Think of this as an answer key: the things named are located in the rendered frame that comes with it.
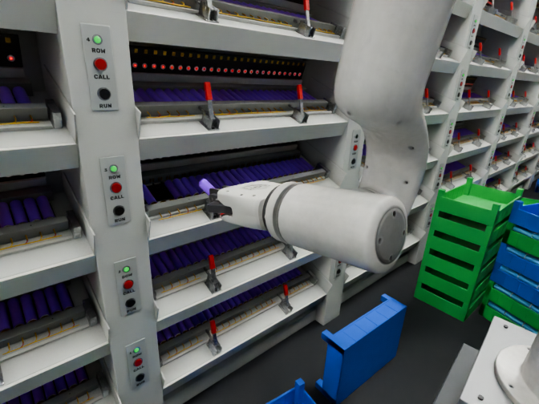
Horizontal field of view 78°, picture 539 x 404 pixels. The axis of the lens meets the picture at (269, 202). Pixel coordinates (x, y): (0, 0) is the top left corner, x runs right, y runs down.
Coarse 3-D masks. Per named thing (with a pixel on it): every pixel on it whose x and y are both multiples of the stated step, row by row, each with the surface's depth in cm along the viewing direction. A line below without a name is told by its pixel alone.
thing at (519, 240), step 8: (512, 224) 117; (512, 232) 117; (504, 240) 120; (512, 240) 117; (520, 240) 115; (528, 240) 112; (536, 240) 110; (520, 248) 115; (528, 248) 113; (536, 248) 110; (536, 256) 110
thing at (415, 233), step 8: (408, 224) 163; (408, 232) 161; (416, 232) 161; (424, 232) 158; (408, 240) 157; (416, 240) 159; (408, 248) 157; (352, 272) 129; (360, 272) 130; (368, 272) 135; (344, 280) 122; (352, 280) 127; (344, 288) 127
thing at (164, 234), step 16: (288, 144) 106; (304, 144) 110; (176, 160) 82; (192, 160) 85; (208, 160) 88; (320, 160) 106; (336, 176) 103; (160, 224) 69; (176, 224) 70; (192, 224) 72; (208, 224) 74; (224, 224) 77; (160, 240) 67; (176, 240) 70; (192, 240) 74
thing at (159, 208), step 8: (288, 176) 94; (296, 176) 95; (304, 176) 97; (312, 176) 100; (320, 176) 102; (168, 200) 72; (176, 200) 73; (184, 200) 73; (192, 200) 74; (200, 200) 76; (152, 208) 69; (160, 208) 70; (168, 208) 71; (176, 208) 72; (184, 208) 74
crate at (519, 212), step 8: (520, 200) 115; (512, 208) 116; (520, 208) 115; (528, 208) 119; (536, 208) 121; (512, 216) 116; (520, 216) 114; (528, 216) 112; (536, 216) 109; (520, 224) 114; (528, 224) 112; (536, 224) 110
